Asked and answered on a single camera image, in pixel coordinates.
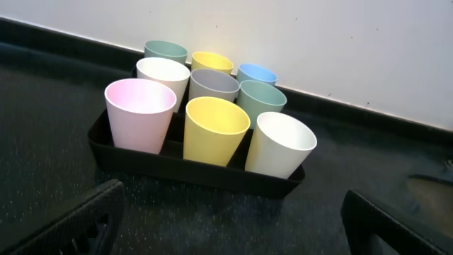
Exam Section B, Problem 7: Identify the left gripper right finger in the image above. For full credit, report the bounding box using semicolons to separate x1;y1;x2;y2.
340;189;453;255

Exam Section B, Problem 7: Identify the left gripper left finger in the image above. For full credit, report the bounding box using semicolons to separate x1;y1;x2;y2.
0;178;127;255

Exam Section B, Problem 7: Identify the pink cup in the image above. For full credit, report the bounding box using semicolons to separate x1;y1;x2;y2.
104;78;178;155

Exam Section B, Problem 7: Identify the white cup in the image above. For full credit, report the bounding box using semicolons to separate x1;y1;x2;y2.
244;111;318;180
135;57;191;113

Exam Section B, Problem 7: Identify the yellow cup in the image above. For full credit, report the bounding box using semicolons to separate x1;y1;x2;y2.
183;96;251;167
190;51;235;76

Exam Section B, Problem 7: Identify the black tray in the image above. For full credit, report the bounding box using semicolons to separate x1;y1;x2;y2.
87;67;306;200

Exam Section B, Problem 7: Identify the green cup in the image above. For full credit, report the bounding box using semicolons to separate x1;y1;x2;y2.
236;79;288;130
144;40;188;66

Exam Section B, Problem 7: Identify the grey cup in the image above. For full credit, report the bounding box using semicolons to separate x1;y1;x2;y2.
188;68;241;103

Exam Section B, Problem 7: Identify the blue cup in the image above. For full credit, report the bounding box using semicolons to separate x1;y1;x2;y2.
236;63;278;87

